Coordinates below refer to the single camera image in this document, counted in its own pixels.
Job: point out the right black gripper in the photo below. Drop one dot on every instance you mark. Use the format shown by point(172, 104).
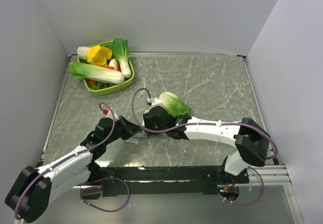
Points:
point(147, 123)

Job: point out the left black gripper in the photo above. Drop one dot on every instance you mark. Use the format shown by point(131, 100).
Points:
point(129, 128)

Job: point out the white battery cover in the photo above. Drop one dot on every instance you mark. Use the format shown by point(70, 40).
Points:
point(132, 140)

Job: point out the white universal AC remote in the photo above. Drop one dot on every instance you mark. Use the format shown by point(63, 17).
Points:
point(143, 134)

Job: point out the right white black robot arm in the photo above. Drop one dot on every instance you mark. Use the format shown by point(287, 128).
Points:
point(249, 139)

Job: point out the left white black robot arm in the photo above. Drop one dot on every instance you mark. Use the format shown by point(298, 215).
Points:
point(35, 188)

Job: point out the green napa cabbage half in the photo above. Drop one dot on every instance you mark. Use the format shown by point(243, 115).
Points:
point(173, 104)

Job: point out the green plastic basket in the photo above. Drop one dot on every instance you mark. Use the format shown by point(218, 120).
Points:
point(100, 88)

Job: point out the long green white cabbage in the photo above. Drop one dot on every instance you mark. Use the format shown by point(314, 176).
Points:
point(95, 73)

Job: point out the red chili pepper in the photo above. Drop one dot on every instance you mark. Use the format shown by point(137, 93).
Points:
point(108, 67)

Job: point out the white radish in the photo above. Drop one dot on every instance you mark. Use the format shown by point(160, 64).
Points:
point(113, 64)

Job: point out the green white bok choy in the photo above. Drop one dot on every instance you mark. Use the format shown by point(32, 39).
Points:
point(121, 53)

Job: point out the yellow leafed cabbage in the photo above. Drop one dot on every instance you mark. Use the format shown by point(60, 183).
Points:
point(96, 55)

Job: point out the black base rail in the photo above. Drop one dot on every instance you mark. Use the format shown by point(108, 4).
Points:
point(163, 179)

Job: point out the aluminium frame rail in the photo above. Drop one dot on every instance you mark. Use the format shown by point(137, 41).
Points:
point(269, 175)

